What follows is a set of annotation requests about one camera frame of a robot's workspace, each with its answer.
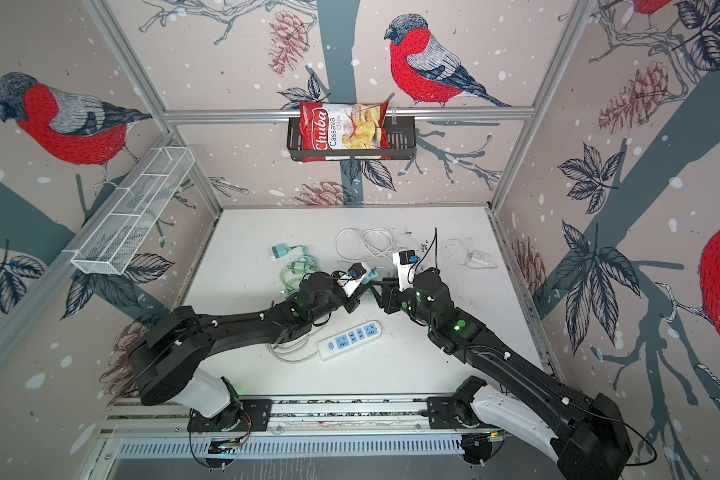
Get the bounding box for white blue power strip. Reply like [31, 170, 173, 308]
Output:
[317, 320, 382, 362]

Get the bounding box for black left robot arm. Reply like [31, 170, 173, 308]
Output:
[128, 263, 368, 418]

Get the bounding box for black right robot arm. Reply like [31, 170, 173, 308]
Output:
[368, 267, 633, 479]

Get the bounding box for red chips bag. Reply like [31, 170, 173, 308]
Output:
[299, 102, 389, 162]

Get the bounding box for green charging cable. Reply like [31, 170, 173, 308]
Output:
[278, 253, 320, 295]

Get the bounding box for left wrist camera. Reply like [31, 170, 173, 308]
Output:
[338, 262, 370, 297]

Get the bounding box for white power strip cord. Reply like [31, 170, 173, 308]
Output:
[334, 226, 427, 265]

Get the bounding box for white charger adapter with cable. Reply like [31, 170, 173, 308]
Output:
[442, 238, 498, 270]

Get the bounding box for grey power strip cord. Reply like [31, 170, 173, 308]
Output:
[266, 329, 322, 365]

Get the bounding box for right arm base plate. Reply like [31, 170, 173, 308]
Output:
[419, 396, 500, 430]

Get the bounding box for aluminium front rail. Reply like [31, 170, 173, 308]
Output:
[104, 392, 595, 439]

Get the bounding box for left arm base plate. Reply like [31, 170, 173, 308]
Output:
[187, 398, 273, 433]

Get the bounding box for black wall basket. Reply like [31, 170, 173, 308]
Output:
[286, 117, 417, 162]

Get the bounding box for white wire wall basket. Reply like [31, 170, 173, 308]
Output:
[71, 146, 195, 275]

